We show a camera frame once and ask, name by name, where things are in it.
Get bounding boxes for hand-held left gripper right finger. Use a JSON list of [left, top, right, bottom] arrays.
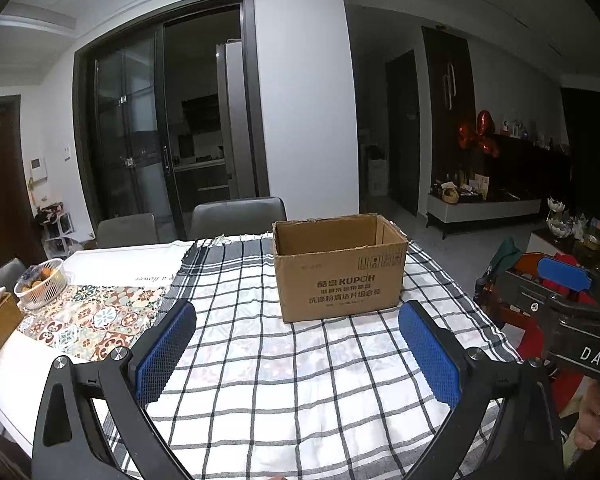
[[398, 301, 566, 480]]

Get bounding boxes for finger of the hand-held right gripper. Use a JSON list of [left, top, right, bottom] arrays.
[[502, 270, 600, 321], [536, 255, 600, 296]]

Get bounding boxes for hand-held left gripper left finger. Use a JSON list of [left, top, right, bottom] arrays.
[[31, 299, 197, 480]]

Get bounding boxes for brown cardboard box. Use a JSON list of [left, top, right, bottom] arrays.
[[272, 213, 409, 323]]

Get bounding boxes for person's right hand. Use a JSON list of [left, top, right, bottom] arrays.
[[577, 382, 600, 443]]

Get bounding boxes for orange wooden chair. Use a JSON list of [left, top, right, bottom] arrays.
[[477, 252, 543, 331]]

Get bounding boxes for green cloth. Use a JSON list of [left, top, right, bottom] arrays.
[[485, 237, 523, 281]]

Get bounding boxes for red garment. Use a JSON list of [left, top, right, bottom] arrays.
[[517, 254, 588, 413]]

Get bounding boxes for lotus shaped ornament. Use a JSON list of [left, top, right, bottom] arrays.
[[546, 197, 571, 236]]

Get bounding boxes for patterned tile print runner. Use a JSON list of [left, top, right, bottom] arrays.
[[17, 284, 168, 363]]

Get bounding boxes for white low console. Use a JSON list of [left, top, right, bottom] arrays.
[[426, 194, 542, 226]]

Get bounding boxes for white printed table mat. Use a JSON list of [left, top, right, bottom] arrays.
[[0, 240, 196, 441]]

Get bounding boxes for black white checked tablecloth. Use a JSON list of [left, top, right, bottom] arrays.
[[97, 232, 526, 480]]

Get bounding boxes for white basket with fruit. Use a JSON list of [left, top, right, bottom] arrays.
[[13, 258, 66, 310]]

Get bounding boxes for wide grey chair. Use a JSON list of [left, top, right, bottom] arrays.
[[190, 196, 287, 241]]

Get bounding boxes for white storage rack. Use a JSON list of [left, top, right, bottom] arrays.
[[35, 201, 81, 256]]

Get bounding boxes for red foil balloons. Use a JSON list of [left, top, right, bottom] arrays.
[[457, 110, 501, 156]]

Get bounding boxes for tall dark cabinet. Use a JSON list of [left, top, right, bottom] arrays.
[[421, 26, 478, 196]]

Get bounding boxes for dark room door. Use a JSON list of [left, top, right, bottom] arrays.
[[385, 50, 422, 218]]

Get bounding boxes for dark sliding glass door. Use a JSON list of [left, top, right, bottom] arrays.
[[74, 0, 272, 241]]

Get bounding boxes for black range hood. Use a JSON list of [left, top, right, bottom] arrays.
[[181, 94, 218, 131]]

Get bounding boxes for silver refrigerator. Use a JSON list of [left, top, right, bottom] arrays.
[[216, 40, 257, 200]]

